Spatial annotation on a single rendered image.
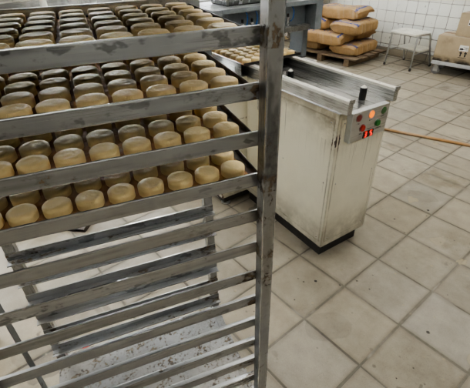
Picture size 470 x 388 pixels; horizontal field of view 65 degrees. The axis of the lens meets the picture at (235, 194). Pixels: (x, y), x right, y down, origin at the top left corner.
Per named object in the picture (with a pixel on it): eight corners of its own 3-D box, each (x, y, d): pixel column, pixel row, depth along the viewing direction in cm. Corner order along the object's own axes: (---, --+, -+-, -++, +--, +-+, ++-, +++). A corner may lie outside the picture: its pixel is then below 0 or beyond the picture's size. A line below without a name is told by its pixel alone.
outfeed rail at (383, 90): (188, 32, 306) (187, 24, 302) (191, 32, 307) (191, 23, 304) (393, 102, 166) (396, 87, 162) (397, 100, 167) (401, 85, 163)
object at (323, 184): (245, 199, 251) (245, 65, 201) (284, 184, 266) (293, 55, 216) (318, 260, 202) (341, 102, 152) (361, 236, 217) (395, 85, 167)
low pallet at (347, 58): (287, 53, 580) (288, 46, 574) (319, 45, 624) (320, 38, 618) (354, 68, 505) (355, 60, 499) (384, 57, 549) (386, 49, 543)
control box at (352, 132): (342, 141, 165) (347, 112, 158) (378, 128, 176) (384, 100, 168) (348, 144, 163) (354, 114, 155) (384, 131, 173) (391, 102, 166)
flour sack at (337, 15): (314, 17, 541) (315, 4, 532) (330, 13, 566) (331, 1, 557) (359, 22, 499) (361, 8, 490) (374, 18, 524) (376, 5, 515)
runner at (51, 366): (260, 292, 98) (260, 284, 96) (265, 299, 96) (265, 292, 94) (-12, 382, 79) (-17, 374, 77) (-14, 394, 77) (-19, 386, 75)
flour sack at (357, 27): (354, 37, 491) (356, 23, 482) (327, 33, 516) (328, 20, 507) (380, 29, 533) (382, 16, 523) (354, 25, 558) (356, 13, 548)
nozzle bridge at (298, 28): (188, 68, 218) (182, 4, 199) (283, 50, 250) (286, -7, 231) (216, 81, 195) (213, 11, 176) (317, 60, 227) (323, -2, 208)
